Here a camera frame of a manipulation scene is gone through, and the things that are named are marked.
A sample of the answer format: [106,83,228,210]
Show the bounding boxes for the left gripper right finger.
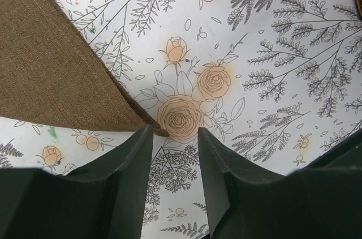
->
[198,128,361,238]

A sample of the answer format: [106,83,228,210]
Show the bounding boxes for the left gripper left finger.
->
[1,125,153,238]

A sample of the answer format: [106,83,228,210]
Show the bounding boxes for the brown cloth napkin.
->
[1,0,167,136]

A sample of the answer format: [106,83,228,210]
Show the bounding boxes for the floral tablecloth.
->
[0,0,362,239]

